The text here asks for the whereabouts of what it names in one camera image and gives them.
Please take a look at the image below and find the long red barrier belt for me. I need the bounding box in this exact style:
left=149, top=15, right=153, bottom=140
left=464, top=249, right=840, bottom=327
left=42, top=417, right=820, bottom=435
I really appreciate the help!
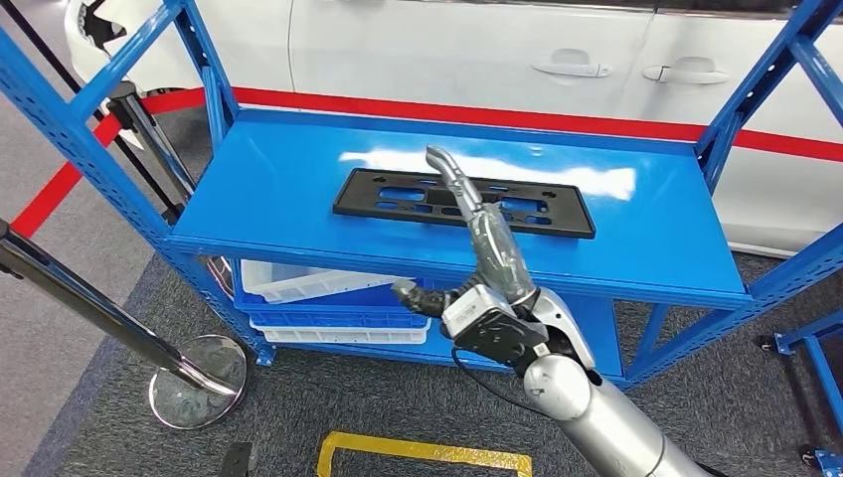
left=141, top=86, right=843, bottom=164

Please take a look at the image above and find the black plastic plate holder part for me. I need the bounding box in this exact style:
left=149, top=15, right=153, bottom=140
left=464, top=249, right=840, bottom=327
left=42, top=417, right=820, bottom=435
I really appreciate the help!
left=332, top=167, right=597, bottom=240

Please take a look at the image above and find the chrome stanchion post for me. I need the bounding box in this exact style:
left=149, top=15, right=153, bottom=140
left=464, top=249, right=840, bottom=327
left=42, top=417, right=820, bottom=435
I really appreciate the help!
left=0, top=220, right=254, bottom=430
left=106, top=80, right=199, bottom=202

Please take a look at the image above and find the blue metal shelf rack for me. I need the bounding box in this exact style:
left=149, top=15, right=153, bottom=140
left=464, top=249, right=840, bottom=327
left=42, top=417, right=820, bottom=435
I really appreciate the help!
left=0, top=0, right=843, bottom=390

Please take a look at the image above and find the blue metal cart frame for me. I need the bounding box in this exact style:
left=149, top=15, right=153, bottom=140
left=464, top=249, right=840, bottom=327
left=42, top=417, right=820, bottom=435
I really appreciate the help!
left=757, top=309, right=843, bottom=477

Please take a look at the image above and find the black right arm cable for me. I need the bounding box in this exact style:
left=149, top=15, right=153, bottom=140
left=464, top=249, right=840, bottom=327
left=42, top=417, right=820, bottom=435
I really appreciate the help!
left=450, top=349, right=548, bottom=419

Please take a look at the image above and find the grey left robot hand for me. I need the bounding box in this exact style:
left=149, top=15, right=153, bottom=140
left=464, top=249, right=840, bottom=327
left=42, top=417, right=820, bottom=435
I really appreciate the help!
left=220, top=442, right=259, bottom=477

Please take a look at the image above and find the short red barrier belt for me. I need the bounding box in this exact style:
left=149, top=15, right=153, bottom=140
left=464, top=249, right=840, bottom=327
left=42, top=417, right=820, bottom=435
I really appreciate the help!
left=9, top=114, right=126, bottom=239

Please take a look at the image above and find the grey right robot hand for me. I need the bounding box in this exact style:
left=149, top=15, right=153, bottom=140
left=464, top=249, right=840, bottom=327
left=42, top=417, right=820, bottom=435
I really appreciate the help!
left=392, top=145, right=539, bottom=319

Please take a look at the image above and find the white car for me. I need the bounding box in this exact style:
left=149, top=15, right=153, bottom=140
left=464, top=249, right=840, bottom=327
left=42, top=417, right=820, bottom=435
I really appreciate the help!
left=64, top=0, right=843, bottom=258

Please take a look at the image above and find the white car door handle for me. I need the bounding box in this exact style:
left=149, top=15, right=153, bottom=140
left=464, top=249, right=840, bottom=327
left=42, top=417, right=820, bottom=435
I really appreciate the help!
left=641, top=57, right=731, bottom=85
left=530, top=49, right=613, bottom=79

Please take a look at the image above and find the black stanchion post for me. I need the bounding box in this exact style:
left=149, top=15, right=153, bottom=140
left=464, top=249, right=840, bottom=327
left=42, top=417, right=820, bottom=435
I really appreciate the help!
left=0, top=0, right=186, bottom=226

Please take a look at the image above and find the white plastic crate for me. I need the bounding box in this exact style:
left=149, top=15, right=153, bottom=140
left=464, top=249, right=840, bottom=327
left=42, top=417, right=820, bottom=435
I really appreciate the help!
left=240, top=258, right=417, bottom=305
left=249, top=315, right=432, bottom=346

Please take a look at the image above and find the blue plastic crate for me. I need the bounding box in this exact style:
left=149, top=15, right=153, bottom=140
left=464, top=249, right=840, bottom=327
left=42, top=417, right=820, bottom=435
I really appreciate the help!
left=232, top=262, right=432, bottom=331

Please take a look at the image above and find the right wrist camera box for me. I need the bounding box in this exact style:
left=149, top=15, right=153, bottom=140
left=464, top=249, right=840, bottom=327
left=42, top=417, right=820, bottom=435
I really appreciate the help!
left=440, top=284, right=551, bottom=369

